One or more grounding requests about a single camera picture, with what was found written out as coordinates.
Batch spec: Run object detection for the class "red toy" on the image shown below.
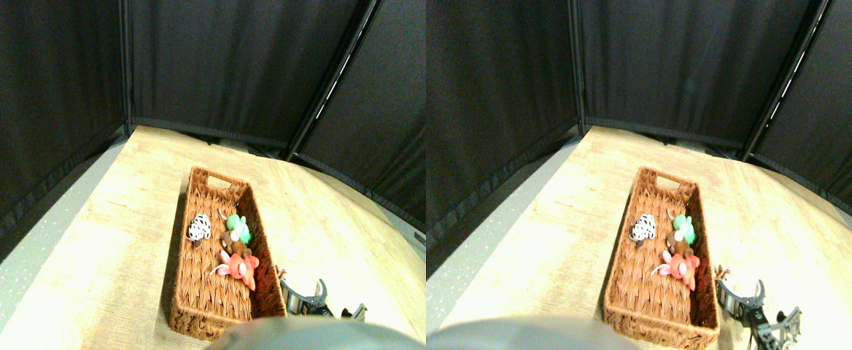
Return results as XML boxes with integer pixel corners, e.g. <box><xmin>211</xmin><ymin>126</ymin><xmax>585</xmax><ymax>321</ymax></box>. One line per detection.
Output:
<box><xmin>652</xmin><ymin>250</ymin><xmax>701</xmax><ymax>291</ymax></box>
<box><xmin>211</xmin><ymin>248</ymin><xmax>260</xmax><ymax>291</ymax></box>

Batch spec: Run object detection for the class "brown toy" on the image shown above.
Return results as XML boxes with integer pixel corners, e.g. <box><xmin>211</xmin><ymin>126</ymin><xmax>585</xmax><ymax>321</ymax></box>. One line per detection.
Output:
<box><xmin>665</xmin><ymin>232</ymin><xmax>693</xmax><ymax>256</ymax></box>
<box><xmin>220</xmin><ymin>230</ymin><xmax>248</xmax><ymax>256</ymax></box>

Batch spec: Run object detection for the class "green toy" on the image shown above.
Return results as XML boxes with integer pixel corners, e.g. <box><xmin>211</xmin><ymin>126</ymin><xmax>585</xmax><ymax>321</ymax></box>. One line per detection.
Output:
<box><xmin>670</xmin><ymin>213</ymin><xmax>697</xmax><ymax>245</ymax></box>
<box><xmin>223</xmin><ymin>213</ymin><xmax>253</xmax><ymax>245</ymax></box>

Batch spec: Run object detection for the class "black and white spotted toy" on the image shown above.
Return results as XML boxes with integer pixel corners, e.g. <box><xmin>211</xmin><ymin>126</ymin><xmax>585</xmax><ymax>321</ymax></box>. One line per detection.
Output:
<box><xmin>630</xmin><ymin>214</ymin><xmax>658</xmax><ymax>245</ymax></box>
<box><xmin>187</xmin><ymin>214</ymin><xmax>212</xmax><ymax>245</ymax></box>

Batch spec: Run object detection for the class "brown wicker basket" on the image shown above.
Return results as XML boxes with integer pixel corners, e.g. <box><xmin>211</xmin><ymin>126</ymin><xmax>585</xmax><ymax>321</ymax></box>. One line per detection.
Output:
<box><xmin>603</xmin><ymin>166</ymin><xmax>721</xmax><ymax>349</ymax></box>
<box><xmin>169</xmin><ymin>166</ymin><xmax>288</xmax><ymax>342</ymax></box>

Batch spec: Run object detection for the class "black curtain stand pole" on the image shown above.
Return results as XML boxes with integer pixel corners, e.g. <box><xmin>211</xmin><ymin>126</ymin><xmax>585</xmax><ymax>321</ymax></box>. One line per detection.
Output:
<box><xmin>285</xmin><ymin>0</ymin><xmax>384</xmax><ymax>162</ymax></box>
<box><xmin>567</xmin><ymin>0</ymin><xmax>587</xmax><ymax>138</ymax></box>
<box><xmin>120</xmin><ymin>0</ymin><xmax>135</xmax><ymax>139</ymax></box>
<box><xmin>743</xmin><ymin>0</ymin><xmax>834</xmax><ymax>162</ymax></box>

